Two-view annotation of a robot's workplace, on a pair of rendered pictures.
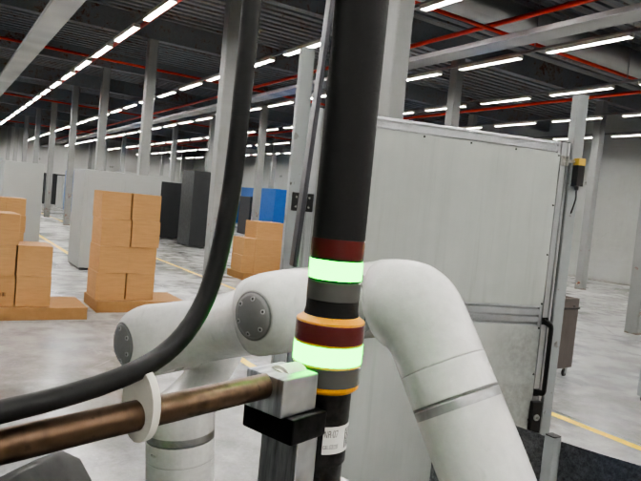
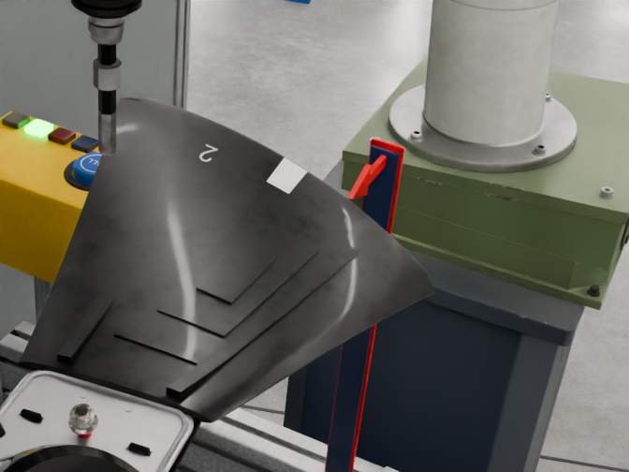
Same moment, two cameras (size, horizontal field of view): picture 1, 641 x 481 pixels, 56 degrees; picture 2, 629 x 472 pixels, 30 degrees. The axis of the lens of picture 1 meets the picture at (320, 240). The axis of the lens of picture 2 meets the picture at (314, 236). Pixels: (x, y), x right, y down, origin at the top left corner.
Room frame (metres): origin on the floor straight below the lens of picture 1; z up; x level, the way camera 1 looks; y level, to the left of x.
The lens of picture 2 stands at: (0.12, -0.31, 1.60)
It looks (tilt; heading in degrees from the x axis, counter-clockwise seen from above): 34 degrees down; 37
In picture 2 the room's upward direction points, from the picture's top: 7 degrees clockwise
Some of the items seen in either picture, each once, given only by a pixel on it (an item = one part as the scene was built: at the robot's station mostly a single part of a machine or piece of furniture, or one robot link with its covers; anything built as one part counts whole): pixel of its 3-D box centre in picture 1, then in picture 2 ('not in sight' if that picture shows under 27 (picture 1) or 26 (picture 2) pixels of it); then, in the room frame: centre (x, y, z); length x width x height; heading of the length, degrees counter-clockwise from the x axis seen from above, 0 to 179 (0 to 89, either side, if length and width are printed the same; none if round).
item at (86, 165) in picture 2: not in sight; (97, 170); (0.66, 0.33, 1.08); 0.04 x 0.04 x 0.02
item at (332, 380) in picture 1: (325, 369); not in sight; (0.38, -0.01, 1.53); 0.04 x 0.04 x 0.01
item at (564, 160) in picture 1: (569, 185); not in sight; (2.48, -0.99, 1.82); 0.09 x 0.04 x 0.23; 105
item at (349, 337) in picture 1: (329, 329); not in sight; (0.38, -0.01, 1.56); 0.04 x 0.04 x 0.01
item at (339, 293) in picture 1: (333, 289); not in sight; (0.38, -0.01, 1.59); 0.03 x 0.03 x 0.01
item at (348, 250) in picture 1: (338, 247); not in sight; (0.38, -0.01, 1.61); 0.03 x 0.03 x 0.01
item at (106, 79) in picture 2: not in sight; (107, 92); (0.38, -0.01, 1.38); 0.01 x 0.01 x 0.05
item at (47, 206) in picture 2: not in sight; (54, 208); (0.65, 0.37, 1.02); 0.16 x 0.10 x 0.11; 105
